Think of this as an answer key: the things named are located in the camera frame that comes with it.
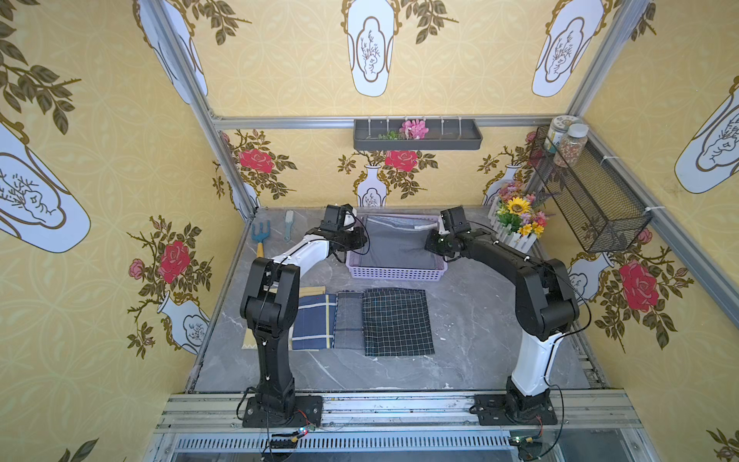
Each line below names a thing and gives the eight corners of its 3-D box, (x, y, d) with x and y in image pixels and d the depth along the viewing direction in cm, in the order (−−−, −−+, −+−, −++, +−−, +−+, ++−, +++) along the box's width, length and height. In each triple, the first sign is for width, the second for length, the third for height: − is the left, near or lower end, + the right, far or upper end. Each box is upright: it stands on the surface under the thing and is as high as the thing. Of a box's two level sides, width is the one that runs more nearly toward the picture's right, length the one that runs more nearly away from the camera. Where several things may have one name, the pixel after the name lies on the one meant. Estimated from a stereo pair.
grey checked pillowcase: (332, 349, 86) (331, 345, 84) (337, 295, 98) (336, 291, 95) (365, 349, 86) (364, 345, 84) (366, 295, 98) (365, 291, 95)
